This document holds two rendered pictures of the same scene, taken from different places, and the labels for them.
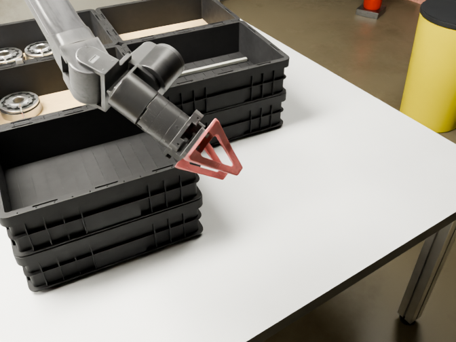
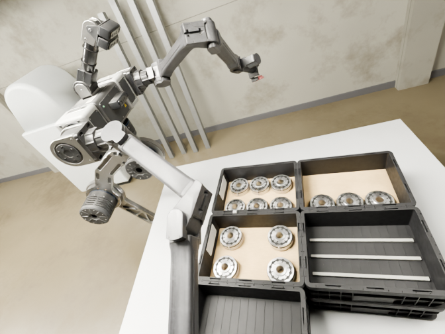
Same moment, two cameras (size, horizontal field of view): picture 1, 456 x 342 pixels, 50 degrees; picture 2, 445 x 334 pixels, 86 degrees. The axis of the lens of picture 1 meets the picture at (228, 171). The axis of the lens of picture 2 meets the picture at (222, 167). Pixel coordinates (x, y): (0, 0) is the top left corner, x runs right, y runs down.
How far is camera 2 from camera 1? 0.83 m
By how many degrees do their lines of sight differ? 39
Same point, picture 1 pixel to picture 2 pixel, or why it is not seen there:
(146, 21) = (335, 168)
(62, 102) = (255, 239)
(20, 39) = (249, 173)
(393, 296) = not seen: outside the picture
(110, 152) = (265, 312)
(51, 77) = (252, 221)
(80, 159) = (246, 308)
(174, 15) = (359, 166)
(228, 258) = not seen: outside the picture
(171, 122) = not seen: outside the picture
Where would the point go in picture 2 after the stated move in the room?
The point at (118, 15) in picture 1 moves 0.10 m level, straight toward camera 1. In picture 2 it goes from (313, 165) to (310, 180)
